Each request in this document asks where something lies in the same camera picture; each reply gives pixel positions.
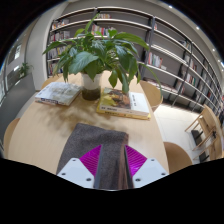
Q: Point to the slatted wooden chair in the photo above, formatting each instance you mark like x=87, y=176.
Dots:
x=211, y=130

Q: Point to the potted green leafy plant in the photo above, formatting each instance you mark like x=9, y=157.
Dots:
x=96, y=53

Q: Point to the yellow-covered book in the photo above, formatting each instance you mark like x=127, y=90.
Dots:
x=125, y=103

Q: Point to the grey bookshelf unit with books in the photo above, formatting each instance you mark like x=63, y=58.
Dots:
x=170, y=40

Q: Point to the round-backed wooden chair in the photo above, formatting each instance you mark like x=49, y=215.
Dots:
x=50, y=81
x=10, y=133
x=178, y=156
x=151, y=95

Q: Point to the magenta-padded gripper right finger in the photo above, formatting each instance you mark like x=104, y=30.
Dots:
x=148, y=171

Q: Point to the small green ledge plant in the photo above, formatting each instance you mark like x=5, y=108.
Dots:
x=25, y=69

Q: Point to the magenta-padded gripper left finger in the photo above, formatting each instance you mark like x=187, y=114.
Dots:
x=75, y=171

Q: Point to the white-covered book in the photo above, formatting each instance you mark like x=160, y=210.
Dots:
x=58, y=93

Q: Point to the group of ceiling lights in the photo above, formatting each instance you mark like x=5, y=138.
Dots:
x=197, y=28

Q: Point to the zigzag striped grey towel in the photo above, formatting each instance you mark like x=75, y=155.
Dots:
x=96, y=146

